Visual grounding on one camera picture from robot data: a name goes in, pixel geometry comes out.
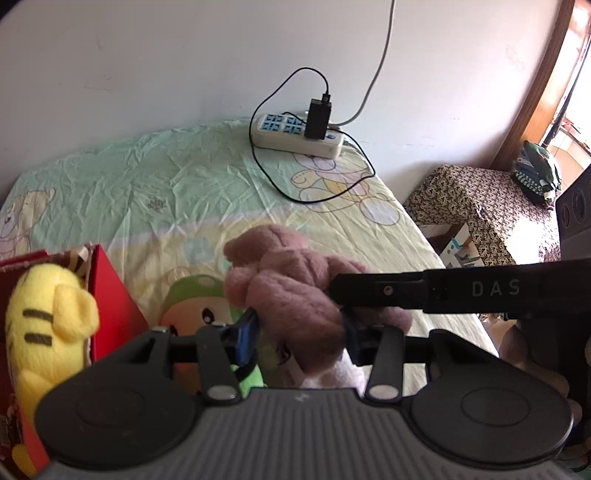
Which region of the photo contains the patterned cloth covered stool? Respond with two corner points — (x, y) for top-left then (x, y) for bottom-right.
(403, 163), (562, 269)

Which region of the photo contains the yellow plush tiger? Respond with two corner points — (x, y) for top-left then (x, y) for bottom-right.
(5, 263), (100, 477)

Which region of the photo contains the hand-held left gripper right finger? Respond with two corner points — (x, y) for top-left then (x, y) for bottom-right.
(340, 308), (502, 402)

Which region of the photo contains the white power strip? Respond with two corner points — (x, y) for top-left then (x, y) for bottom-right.
(251, 113), (345, 160)

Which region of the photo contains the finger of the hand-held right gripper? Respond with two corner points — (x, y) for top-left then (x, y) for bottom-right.
(327, 270), (431, 316)

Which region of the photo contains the wooden door frame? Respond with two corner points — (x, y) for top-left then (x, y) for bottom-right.
(488, 0), (576, 172)

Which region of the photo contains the green fabric bag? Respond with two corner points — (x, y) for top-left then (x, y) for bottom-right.
(510, 139), (563, 206)

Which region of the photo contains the white power strip cable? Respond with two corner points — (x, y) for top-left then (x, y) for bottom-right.
(329, 0), (397, 128)

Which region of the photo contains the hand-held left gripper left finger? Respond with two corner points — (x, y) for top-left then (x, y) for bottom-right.
(99, 307), (260, 405)

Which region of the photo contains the pink plush bear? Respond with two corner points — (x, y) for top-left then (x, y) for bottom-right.
(223, 224), (412, 376)

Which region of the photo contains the green plush toy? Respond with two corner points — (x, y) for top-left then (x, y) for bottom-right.
(159, 275), (269, 394)

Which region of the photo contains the black charger cable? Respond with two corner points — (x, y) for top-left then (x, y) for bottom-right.
(250, 67), (376, 204)

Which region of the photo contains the black charger adapter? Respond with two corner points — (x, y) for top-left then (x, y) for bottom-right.
(303, 94), (334, 141)

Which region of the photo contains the red cardboard box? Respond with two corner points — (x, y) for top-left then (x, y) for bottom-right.
(0, 243), (150, 480)

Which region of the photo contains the white plush rabbit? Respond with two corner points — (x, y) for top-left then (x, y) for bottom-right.
(277, 346), (371, 390)

